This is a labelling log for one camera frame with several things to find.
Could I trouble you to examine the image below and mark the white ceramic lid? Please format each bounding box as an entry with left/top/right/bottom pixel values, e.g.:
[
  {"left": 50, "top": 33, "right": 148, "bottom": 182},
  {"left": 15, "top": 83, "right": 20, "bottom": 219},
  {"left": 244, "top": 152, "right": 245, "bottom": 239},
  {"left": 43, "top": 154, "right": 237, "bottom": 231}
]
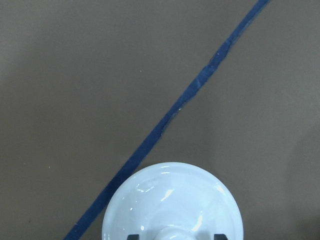
[{"left": 101, "top": 162, "right": 244, "bottom": 240}]

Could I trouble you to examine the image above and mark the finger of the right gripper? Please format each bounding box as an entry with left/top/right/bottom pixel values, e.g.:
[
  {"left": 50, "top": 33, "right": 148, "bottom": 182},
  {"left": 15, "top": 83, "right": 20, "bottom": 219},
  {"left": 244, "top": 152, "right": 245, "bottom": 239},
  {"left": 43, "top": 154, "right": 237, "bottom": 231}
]
[
  {"left": 126, "top": 234, "right": 139, "bottom": 240},
  {"left": 213, "top": 233, "right": 228, "bottom": 240}
]

